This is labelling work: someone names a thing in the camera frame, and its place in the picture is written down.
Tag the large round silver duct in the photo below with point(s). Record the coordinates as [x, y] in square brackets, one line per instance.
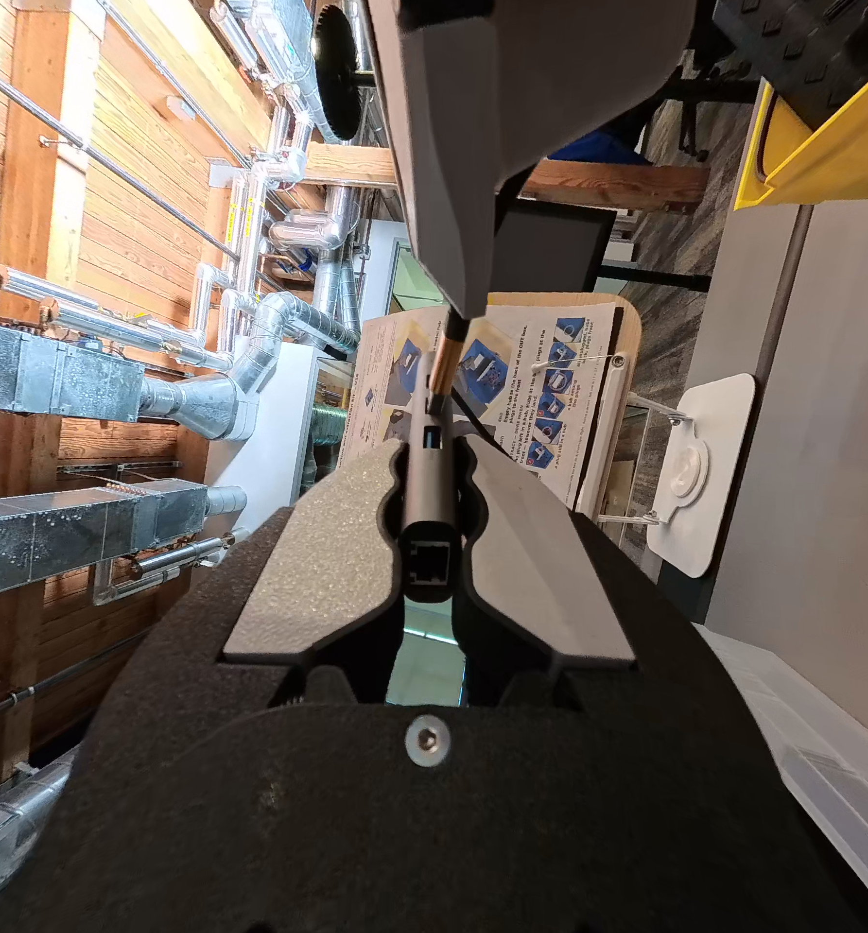
[55, 372]

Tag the galvanised rectangular air duct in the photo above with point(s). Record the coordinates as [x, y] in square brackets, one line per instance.
[77, 525]
[281, 29]

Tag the black usb hub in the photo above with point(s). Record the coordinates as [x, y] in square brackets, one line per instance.
[806, 58]

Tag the printed instruction sheet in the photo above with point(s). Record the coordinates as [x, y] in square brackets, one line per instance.
[587, 350]

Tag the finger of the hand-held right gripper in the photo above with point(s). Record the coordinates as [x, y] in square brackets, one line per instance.
[514, 87]

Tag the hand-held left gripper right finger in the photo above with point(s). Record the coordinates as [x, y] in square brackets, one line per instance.
[543, 576]

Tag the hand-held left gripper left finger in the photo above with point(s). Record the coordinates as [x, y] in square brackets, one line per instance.
[310, 576]

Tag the yellow plastic bin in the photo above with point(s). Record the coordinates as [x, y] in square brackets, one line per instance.
[842, 146]

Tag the black monitor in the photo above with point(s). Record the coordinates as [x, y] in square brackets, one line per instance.
[565, 248]

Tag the wooden ceiling beam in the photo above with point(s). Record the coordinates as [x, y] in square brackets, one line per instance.
[623, 186]

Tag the clear plastic bin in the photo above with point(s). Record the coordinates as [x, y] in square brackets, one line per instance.
[842, 765]

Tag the white stand base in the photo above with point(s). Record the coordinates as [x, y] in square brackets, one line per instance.
[725, 415]

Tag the silver insulated pipes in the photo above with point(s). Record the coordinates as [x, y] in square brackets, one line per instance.
[248, 240]

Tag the grey usb hub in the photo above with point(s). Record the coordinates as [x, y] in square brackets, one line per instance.
[428, 503]

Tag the instruction sheet on stand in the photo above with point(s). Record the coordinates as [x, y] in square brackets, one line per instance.
[627, 328]

